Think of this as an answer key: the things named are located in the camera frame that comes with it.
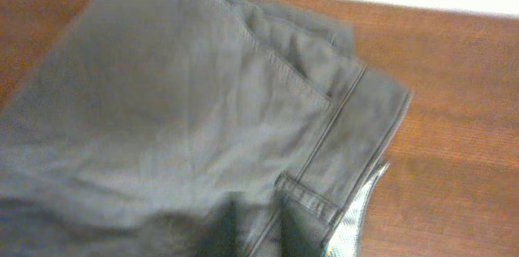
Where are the grey shorts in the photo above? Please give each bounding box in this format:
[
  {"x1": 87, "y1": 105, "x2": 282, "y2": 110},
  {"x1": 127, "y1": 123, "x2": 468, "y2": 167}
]
[{"x1": 1, "y1": 0, "x2": 411, "y2": 256}]

